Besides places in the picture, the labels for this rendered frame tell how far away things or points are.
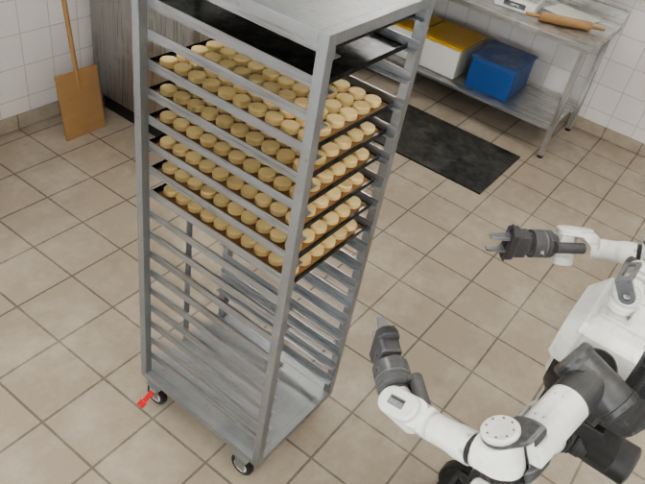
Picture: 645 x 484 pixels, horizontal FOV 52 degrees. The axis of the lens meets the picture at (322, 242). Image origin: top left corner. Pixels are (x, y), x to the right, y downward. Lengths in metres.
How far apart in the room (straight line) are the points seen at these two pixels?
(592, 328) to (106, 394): 2.03
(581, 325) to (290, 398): 1.48
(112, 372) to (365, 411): 1.11
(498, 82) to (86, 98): 2.93
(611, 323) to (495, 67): 3.78
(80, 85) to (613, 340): 3.55
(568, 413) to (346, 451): 1.57
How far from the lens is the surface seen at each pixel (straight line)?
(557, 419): 1.43
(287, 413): 2.76
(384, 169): 2.10
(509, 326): 3.64
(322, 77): 1.53
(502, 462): 1.39
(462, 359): 3.37
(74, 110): 4.45
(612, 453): 1.92
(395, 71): 1.96
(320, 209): 1.95
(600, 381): 1.53
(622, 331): 1.66
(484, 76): 5.31
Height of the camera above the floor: 2.37
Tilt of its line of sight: 39 degrees down
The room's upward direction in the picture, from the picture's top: 11 degrees clockwise
